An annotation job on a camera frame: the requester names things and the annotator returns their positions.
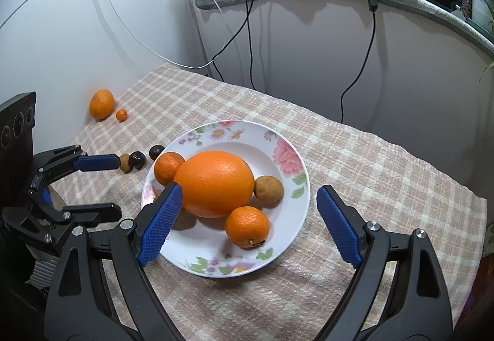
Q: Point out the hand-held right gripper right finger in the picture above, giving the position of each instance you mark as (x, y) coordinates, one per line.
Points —
(339, 229)

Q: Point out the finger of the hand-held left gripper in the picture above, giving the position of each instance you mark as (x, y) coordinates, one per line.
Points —
(98, 162)
(100, 211)

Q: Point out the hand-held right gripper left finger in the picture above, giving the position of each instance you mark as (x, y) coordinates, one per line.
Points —
(162, 225)

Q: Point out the brown kiwi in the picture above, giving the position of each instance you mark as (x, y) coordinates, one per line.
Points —
(124, 165)
(269, 190)

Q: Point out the dark plum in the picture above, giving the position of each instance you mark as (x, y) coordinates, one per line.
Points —
(137, 160)
(156, 152)

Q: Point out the white floral plate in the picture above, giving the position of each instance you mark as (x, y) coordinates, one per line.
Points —
(208, 244)

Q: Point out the tiny orange kumquat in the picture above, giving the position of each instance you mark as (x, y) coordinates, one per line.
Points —
(122, 115)

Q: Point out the small mandarin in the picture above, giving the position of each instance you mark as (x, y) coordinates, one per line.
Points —
(168, 167)

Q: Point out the large rough-skinned orange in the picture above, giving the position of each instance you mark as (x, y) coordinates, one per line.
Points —
(102, 104)

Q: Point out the large smooth orange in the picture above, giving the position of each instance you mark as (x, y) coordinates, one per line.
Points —
(214, 184)

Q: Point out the mandarin with dark stem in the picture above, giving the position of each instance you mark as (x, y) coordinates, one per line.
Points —
(247, 227)

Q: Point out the beige checkered tablecloth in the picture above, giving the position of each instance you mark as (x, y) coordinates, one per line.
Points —
(347, 171)

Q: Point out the small flower ornament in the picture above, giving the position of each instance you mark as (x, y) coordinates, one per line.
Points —
(463, 1)

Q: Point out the potted spider plant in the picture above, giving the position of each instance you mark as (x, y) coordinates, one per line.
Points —
(482, 5)

